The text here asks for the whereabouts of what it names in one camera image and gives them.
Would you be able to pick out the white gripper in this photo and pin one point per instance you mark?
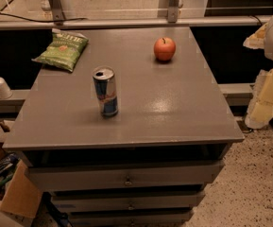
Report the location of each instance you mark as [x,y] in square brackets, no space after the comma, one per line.
[260,110]

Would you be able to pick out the Red Bull can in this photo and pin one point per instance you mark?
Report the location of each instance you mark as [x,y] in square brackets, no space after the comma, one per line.
[105,87]

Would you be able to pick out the red apple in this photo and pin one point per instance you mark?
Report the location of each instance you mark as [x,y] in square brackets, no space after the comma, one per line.
[164,49]

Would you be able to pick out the grey drawer cabinet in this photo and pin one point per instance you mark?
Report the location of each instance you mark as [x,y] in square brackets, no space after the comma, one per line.
[150,162]

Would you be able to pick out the green chip bag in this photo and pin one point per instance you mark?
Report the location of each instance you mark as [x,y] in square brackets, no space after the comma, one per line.
[64,50]

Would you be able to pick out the cardboard box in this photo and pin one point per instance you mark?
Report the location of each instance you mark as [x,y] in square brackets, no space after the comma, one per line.
[21,201]

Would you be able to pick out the metal railing frame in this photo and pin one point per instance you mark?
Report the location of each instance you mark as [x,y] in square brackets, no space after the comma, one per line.
[70,14]

